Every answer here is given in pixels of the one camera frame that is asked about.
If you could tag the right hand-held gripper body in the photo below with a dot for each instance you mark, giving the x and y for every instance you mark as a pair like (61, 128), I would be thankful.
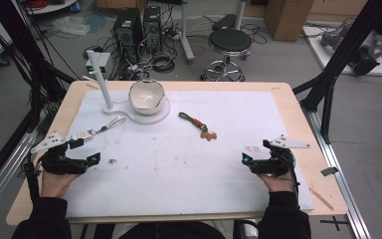
(275, 166)

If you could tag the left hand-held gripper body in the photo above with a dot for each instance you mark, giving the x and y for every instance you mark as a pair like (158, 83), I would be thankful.
(59, 164)

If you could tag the person's right hand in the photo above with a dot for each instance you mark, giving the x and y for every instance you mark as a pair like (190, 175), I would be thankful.
(278, 184)

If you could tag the person's left hand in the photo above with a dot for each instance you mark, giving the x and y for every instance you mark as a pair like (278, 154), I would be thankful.
(53, 185)

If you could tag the small brown scrap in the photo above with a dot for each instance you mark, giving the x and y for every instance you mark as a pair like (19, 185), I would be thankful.
(112, 161)

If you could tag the grey flat piece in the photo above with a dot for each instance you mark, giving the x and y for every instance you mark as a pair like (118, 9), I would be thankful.
(329, 171)

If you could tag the thin wooden stick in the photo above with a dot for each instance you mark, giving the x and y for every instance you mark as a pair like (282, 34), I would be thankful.
(321, 199)

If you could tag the white stand with pole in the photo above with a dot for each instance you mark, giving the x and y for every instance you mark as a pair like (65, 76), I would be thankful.
(101, 79)

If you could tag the white ceramic bowl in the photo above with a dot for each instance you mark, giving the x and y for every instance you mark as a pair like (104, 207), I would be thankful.
(146, 98)

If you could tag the black tape cross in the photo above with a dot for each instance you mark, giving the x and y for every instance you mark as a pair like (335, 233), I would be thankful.
(335, 222)

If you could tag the person's legs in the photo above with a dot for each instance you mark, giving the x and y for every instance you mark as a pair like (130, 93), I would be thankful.
(172, 231)

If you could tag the black round stool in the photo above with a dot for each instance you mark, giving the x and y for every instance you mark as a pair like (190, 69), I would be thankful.
(229, 41)

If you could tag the clear plastic bag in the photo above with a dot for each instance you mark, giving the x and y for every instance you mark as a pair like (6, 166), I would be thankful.
(71, 26)

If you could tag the large black computer tower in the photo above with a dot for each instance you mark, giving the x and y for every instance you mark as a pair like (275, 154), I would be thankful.
(127, 33)

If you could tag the cardboard box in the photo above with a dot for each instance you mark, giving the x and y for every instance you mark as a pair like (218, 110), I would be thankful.
(288, 18)

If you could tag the white board with devices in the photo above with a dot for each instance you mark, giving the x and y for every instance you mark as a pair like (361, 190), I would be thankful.
(378, 68)

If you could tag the white metal table leg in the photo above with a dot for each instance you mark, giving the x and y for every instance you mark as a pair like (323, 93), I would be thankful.
(186, 33)

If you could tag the slim black computer tower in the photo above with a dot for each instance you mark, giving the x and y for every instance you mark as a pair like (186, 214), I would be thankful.
(152, 28)

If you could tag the aluminium rail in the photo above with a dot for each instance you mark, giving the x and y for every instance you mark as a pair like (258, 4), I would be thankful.
(341, 182)
(3, 179)

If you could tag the black metal frame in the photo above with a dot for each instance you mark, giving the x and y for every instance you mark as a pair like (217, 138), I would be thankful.
(26, 49)
(338, 59)

